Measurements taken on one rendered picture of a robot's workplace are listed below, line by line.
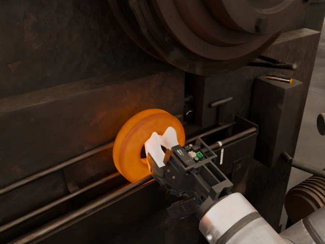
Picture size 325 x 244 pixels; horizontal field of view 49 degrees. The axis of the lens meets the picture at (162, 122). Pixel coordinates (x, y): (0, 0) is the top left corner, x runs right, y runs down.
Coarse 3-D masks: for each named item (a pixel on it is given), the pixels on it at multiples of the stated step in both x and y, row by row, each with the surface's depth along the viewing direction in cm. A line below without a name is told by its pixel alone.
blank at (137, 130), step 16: (144, 112) 68; (160, 112) 68; (128, 128) 66; (144, 128) 67; (160, 128) 69; (176, 128) 71; (128, 144) 66; (128, 160) 67; (144, 160) 73; (128, 176) 69; (144, 176) 71
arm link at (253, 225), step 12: (252, 216) 53; (240, 228) 52; (252, 228) 51; (264, 228) 52; (228, 240) 52; (240, 240) 51; (252, 240) 50; (264, 240) 50; (276, 240) 51; (288, 240) 56
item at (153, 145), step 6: (150, 138) 66; (156, 138) 64; (150, 144) 67; (156, 144) 65; (150, 150) 67; (156, 150) 65; (156, 156) 66; (162, 156) 64; (156, 162) 65; (162, 162) 64
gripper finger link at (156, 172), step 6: (150, 156) 66; (150, 162) 66; (150, 168) 65; (156, 168) 64; (162, 168) 64; (156, 174) 63; (162, 174) 63; (156, 180) 64; (162, 180) 63; (162, 186) 63
